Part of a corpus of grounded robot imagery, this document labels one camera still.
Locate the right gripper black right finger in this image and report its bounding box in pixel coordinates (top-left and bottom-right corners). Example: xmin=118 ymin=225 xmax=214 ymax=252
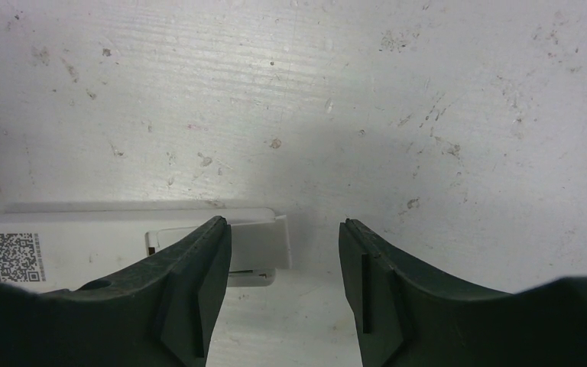
xmin=339 ymin=219 xmax=587 ymax=366

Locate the white remote control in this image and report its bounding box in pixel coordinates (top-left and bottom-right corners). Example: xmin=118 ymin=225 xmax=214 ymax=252
xmin=0 ymin=208 xmax=279 ymax=292

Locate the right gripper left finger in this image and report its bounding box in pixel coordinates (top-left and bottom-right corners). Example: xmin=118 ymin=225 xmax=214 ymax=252
xmin=0 ymin=216 xmax=232 ymax=366

